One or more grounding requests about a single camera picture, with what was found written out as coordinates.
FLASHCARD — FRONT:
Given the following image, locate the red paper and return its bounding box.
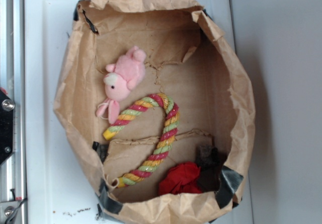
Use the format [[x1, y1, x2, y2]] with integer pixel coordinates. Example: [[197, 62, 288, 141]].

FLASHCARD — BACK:
[[158, 162, 202, 195]]

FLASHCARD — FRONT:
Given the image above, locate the brown paper bag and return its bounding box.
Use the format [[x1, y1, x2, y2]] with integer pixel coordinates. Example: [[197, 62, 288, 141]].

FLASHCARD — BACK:
[[54, 0, 256, 223]]

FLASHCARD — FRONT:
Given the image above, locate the pink plush pig toy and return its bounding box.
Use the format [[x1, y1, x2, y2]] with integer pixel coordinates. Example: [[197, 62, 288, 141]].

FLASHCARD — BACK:
[[96, 46, 146, 124]]

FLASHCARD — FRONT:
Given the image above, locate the dark grey felt piece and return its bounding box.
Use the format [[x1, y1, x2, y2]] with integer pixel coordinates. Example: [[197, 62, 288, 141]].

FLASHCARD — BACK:
[[195, 145, 220, 171]]

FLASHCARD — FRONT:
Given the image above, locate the multicolour twisted rope toy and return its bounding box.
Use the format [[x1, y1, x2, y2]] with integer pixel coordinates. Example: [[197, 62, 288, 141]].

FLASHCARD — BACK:
[[103, 93, 180, 188]]

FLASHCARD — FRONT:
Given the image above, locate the black metal bracket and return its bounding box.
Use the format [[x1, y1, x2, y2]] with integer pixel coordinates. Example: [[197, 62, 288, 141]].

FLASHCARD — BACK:
[[0, 88, 15, 165]]

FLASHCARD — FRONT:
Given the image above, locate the aluminium frame rail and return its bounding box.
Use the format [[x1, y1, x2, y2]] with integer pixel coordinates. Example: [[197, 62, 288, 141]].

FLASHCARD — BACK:
[[1, 0, 28, 223]]

